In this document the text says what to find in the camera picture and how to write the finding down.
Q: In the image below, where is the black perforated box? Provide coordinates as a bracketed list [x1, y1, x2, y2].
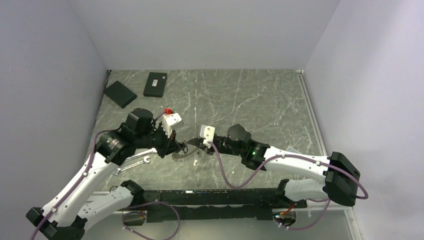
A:
[103, 81, 137, 109]

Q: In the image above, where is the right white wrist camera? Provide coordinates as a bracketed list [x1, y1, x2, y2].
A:
[199, 124, 215, 148]

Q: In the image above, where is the black flat box with label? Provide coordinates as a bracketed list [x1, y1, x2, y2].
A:
[143, 72, 168, 98]

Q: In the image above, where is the aluminium frame rail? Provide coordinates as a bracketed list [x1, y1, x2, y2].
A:
[295, 69, 328, 156]

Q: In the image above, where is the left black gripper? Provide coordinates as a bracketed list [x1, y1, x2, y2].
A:
[135, 122, 182, 158]

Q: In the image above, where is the translucent grey plastic card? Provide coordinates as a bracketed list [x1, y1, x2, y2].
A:
[286, 146, 301, 154]

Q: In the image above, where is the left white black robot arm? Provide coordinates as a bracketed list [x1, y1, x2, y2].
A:
[26, 108, 184, 240]

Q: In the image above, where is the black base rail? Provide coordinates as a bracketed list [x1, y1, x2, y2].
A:
[124, 188, 307, 223]

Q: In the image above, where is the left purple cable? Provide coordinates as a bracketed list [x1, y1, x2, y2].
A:
[29, 112, 167, 240]

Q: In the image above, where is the small chrome combination wrench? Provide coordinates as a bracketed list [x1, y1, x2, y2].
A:
[112, 156, 150, 176]

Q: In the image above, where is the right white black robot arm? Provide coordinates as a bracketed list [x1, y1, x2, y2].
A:
[188, 124, 361, 208]

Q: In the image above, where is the large chrome combination wrench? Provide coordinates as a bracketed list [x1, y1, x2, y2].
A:
[123, 148, 157, 164]

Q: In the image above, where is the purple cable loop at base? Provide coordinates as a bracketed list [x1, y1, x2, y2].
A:
[121, 200, 182, 240]

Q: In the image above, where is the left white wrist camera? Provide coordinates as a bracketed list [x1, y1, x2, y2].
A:
[159, 108, 184, 138]

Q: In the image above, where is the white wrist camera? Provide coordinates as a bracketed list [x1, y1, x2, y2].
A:
[199, 124, 215, 148]
[159, 108, 184, 138]

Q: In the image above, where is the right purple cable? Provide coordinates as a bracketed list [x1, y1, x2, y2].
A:
[208, 141, 369, 231]

